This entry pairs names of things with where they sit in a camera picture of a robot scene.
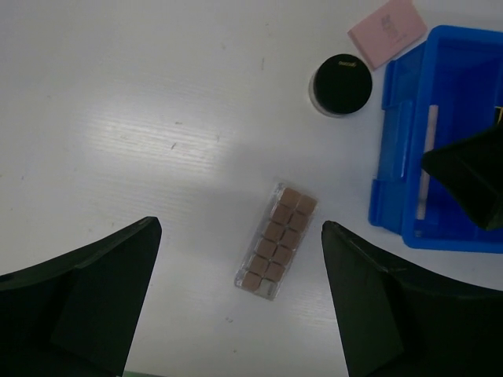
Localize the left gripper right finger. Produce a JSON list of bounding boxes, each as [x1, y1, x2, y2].
[[321, 221, 502, 376]]

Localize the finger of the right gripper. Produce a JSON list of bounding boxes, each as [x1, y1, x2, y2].
[[421, 126, 502, 231]]

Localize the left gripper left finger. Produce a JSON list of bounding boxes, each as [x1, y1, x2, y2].
[[1, 217, 161, 376]]

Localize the pink slim makeup tube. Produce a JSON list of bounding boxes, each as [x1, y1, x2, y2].
[[415, 104, 439, 221]]

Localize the blue plastic organizer bin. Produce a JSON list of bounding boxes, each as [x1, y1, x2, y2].
[[369, 25, 502, 253]]

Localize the brown eyeshadow palette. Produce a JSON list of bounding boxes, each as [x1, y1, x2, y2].
[[233, 182, 318, 301]]

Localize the black round powder jar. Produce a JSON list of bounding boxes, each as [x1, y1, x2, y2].
[[309, 53, 373, 117]]

